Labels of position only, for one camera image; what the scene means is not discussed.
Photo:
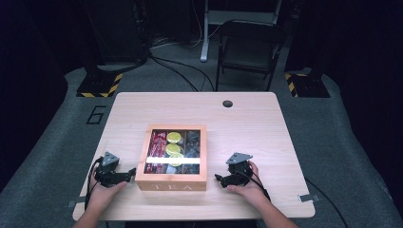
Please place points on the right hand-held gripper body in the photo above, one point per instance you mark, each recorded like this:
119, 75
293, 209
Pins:
241, 172

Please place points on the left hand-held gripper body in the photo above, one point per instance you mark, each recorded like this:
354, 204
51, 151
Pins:
109, 175

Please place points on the wooden tea box glass lid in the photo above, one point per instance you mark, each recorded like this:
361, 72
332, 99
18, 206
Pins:
172, 182

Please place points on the person's left hand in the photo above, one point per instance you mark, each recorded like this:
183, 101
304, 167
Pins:
101, 196

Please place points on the person's right hand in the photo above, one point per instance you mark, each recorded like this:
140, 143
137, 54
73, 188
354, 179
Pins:
253, 191

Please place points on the row of red packets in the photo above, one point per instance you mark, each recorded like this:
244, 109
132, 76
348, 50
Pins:
156, 145

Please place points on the row of dark packets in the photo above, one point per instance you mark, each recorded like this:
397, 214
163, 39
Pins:
192, 144

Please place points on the grey tape piece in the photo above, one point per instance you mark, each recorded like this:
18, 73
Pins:
74, 202
308, 198

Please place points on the yellow round tea tin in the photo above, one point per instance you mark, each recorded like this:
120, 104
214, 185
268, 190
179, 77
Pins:
176, 156
173, 148
174, 137

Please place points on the black stand striped base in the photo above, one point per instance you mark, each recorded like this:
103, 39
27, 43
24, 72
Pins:
98, 85
309, 85

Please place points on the black folding chair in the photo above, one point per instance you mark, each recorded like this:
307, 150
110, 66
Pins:
250, 47

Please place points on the dark equipment cabinet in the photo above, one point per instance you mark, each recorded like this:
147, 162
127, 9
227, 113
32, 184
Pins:
117, 31

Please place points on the white metal desk frame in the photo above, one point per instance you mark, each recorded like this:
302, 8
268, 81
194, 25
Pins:
205, 38

